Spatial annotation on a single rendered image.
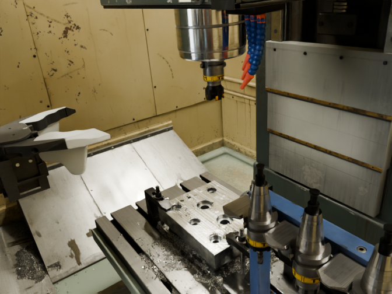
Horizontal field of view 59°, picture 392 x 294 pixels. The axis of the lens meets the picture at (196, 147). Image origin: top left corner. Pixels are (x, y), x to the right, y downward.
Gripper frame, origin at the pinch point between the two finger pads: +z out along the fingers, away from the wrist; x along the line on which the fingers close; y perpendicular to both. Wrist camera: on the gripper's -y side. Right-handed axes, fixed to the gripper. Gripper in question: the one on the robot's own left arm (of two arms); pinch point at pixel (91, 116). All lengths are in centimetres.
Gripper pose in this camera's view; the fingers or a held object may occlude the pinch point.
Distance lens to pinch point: 53.8
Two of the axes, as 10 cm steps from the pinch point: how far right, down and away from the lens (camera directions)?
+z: 8.1, -3.1, 5.0
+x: 5.8, 3.1, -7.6
